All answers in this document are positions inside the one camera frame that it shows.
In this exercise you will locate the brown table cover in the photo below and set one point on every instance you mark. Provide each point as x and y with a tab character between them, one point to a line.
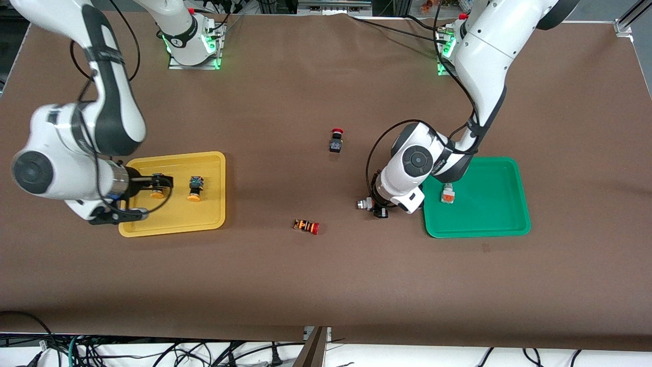
326	280

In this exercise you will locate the yellow cap push button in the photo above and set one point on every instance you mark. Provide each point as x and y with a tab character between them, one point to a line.
157	194
195	188

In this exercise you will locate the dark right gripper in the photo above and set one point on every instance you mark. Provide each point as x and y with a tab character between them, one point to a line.
136	182

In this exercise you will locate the red mushroom button blue body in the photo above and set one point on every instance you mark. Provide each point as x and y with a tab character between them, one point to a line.
336	140

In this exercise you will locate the white orange push button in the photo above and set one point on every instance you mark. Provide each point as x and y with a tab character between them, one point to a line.
363	204
447	193

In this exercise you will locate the green plastic tray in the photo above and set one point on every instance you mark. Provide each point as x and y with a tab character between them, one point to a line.
489	214

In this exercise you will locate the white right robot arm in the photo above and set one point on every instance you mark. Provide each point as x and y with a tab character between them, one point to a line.
33	173

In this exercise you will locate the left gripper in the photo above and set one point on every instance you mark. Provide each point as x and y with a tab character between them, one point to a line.
379	212

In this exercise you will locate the yellow plastic tray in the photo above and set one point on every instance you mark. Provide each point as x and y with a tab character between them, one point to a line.
204	214

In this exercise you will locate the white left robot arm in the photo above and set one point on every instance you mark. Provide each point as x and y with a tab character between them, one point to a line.
417	160

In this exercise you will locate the black power plug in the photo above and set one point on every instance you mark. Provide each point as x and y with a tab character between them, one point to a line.
276	359

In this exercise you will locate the aluminium frame bracket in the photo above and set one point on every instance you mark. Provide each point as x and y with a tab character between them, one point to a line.
622	26

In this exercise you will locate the grey metal rail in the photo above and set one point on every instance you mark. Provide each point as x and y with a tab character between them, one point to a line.
333	6

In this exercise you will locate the grey metal bracket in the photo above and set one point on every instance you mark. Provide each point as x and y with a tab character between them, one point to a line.
307	334

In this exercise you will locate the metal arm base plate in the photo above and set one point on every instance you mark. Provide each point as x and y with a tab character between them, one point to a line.
442	71
193	67

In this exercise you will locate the red button orange striped body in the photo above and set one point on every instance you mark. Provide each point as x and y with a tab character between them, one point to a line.
306	226

